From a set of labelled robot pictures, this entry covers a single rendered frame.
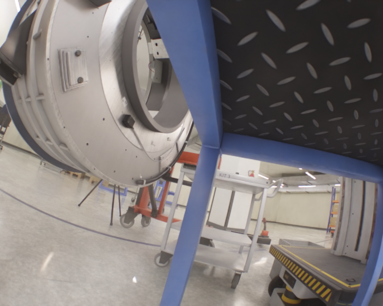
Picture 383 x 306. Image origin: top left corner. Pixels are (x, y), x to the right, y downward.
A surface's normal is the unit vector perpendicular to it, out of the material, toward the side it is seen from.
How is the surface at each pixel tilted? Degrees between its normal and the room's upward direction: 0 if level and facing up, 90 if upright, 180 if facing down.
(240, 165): 90
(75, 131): 90
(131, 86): 151
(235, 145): 90
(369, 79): 180
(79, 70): 90
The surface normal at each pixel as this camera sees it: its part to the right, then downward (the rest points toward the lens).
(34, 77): 0.67, 0.40
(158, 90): -0.25, -0.05
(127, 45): -0.30, 0.36
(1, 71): 0.95, 0.18
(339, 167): -0.19, -0.32
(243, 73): -0.25, 0.93
